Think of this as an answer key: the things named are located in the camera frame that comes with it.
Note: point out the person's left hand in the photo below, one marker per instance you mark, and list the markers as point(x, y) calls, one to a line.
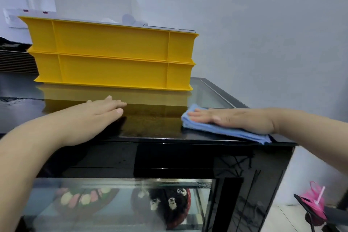
point(87, 120)

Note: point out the person's right hand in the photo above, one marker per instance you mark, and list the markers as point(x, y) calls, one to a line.
point(244, 121)

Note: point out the person's left thumb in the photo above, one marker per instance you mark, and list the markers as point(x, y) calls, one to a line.
point(114, 115)

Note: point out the person's left middle finger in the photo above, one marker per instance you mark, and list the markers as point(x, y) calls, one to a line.
point(108, 98)

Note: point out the person's right thumb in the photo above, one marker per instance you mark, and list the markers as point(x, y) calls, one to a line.
point(221, 121)

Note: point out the person's right middle finger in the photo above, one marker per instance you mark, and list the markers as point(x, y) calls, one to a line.
point(204, 110)

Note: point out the blue cleaning cloth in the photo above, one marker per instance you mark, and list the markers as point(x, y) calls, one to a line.
point(231, 132)

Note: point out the person's right forearm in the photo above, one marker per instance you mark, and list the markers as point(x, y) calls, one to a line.
point(312, 134)

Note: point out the person's left forearm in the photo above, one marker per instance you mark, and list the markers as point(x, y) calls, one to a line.
point(27, 153)

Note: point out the yellow plastic crate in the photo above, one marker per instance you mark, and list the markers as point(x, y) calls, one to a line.
point(108, 41)
point(111, 72)

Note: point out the black glass display case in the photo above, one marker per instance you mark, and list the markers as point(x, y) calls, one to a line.
point(176, 158)

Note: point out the cake with pastel macarons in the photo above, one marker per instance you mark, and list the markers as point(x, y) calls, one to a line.
point(84, 199)

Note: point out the white cardboard box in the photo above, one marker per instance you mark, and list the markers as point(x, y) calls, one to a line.
point(92, 3)

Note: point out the brown slatted vent grill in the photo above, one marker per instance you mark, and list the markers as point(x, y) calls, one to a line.
point(17, 62)

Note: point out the dark cake with white figures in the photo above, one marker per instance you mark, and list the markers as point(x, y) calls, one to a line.
point(163, 202)

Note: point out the black plastic bag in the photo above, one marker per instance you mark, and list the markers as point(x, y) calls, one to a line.
point(13, 44)

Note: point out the white pink drinking straw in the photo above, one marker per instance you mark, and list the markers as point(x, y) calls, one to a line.
point(320, 195)

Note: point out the pink plastic bag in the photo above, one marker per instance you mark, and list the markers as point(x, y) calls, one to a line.
point(315, 204)

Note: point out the black chair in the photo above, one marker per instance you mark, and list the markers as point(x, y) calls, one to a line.
point(333, 214)

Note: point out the white wall socket panel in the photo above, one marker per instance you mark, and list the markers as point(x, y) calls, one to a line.
point(16, 17)

